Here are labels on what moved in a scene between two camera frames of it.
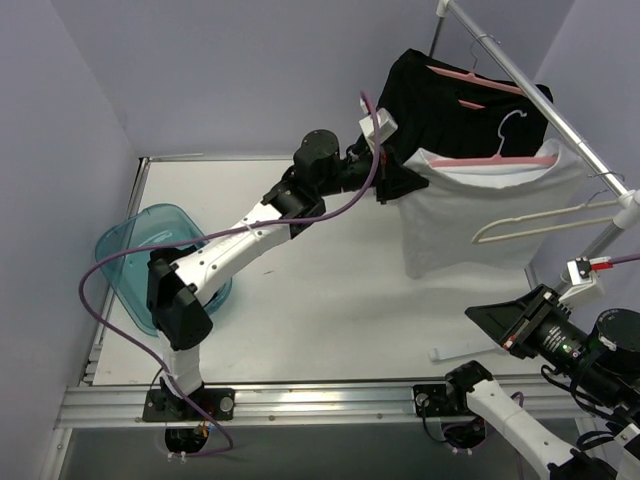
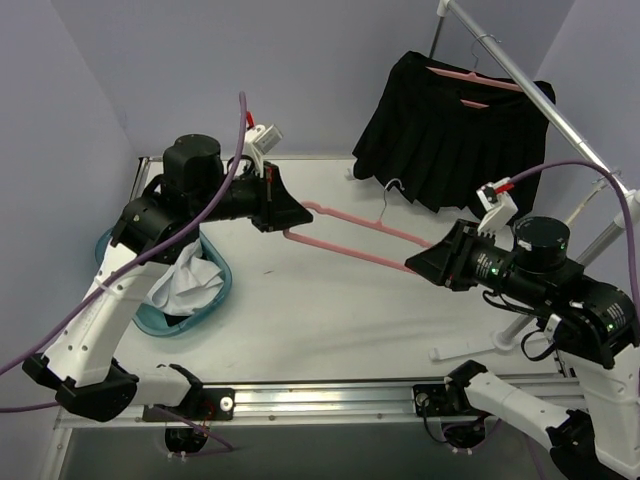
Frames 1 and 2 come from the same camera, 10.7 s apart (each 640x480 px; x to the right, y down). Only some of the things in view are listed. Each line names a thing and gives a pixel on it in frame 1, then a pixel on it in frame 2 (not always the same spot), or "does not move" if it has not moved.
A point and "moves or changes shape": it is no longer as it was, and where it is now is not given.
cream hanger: (588, 204) -> (600, 183)
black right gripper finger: (509, 321) -> (432, 262)
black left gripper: (382, 181) -> (270, 196)
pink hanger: (495, 160) -> (380, 223)
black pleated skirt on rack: (446, 114) does not move
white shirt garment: (486, 210) moves or changes shape
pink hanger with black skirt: (479, 80) does not move
